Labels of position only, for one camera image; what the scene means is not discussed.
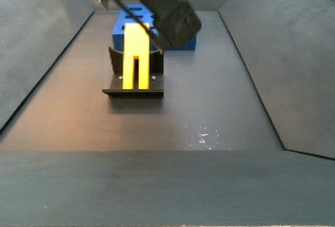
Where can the yellow double-square peg object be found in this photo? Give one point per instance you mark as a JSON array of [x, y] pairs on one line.
[[136, 57]]

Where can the black curved holder stand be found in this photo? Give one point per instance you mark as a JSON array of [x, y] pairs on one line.
[[156, 77]]

